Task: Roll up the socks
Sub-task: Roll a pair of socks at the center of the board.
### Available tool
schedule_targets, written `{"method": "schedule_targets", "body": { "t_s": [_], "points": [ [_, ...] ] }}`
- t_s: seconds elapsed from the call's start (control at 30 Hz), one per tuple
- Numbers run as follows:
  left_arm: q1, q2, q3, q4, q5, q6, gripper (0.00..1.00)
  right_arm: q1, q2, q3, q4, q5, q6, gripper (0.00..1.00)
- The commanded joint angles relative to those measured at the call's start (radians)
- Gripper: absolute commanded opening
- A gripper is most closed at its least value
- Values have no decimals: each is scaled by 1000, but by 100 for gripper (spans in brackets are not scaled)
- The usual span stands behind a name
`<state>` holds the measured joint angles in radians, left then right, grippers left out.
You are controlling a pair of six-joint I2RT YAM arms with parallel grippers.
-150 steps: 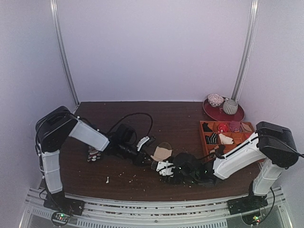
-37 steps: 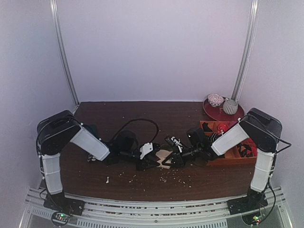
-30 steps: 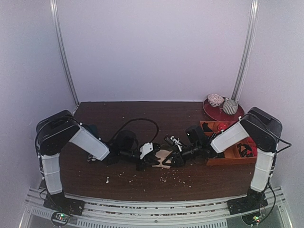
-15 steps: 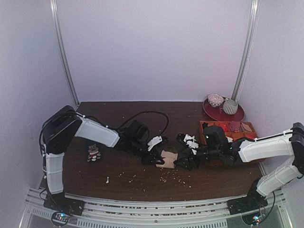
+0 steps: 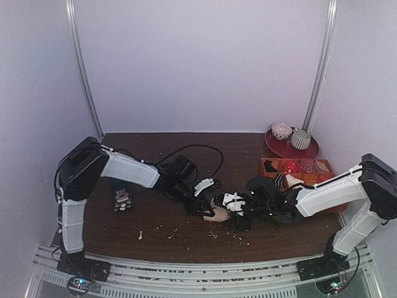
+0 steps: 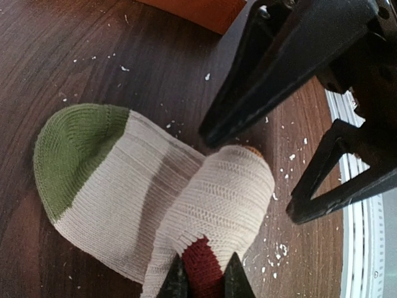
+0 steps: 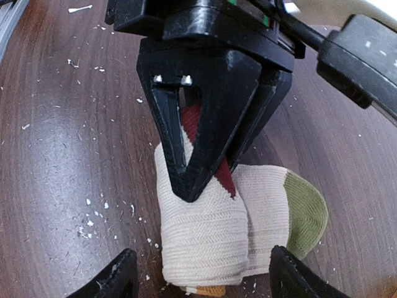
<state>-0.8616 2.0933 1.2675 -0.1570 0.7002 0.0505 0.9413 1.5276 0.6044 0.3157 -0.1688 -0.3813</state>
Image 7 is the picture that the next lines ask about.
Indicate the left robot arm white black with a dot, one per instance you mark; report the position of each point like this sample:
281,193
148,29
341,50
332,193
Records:
355,42

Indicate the white cotton swab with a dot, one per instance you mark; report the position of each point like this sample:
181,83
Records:
77,9

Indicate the cream striped knitted sock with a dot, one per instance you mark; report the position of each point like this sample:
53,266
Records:
227,234

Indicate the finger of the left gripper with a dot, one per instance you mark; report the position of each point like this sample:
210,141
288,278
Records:
273,86

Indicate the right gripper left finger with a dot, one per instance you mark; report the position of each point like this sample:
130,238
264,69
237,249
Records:
118,279

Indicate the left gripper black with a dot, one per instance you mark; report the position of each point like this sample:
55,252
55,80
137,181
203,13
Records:
199,96

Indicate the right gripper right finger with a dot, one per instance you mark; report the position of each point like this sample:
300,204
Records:
289,277

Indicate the aluminium front rail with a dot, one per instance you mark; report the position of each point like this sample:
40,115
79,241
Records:
10,13

